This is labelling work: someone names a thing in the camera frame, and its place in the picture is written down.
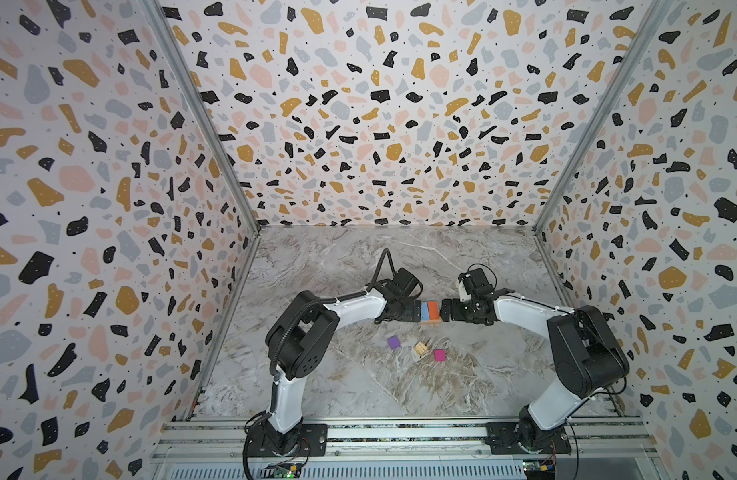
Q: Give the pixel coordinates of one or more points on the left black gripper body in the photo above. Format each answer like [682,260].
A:
[404,313]

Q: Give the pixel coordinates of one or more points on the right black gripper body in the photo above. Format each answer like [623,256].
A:
[459,309]

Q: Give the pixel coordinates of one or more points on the light blue block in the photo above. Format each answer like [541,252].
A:
[424,312]

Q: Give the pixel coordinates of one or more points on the orange-red block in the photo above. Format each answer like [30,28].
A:
[433,311]

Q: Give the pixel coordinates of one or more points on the natural wood block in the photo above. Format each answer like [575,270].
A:
[431,321]

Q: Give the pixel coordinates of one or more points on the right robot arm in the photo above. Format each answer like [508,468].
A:
[587,357]

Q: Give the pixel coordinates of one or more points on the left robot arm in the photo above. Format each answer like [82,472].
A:
[298,342]

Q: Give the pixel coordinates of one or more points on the purple cube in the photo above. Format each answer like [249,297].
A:
[394,342]

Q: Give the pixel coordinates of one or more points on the ridged natural wood cube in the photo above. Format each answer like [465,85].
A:
[421,350]

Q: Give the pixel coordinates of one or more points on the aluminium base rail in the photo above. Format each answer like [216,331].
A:
[410,448]

